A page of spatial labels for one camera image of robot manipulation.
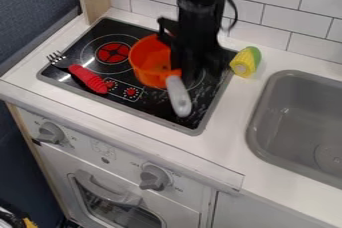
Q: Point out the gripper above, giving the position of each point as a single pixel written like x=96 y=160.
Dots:
x=196 y=38

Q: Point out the yellow toy corn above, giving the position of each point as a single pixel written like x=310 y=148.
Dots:
x=246 y=61

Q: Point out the toy stove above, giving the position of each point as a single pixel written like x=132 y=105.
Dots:
x=147 y=100

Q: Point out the toy sink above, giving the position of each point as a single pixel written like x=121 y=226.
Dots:
x=298 y=122

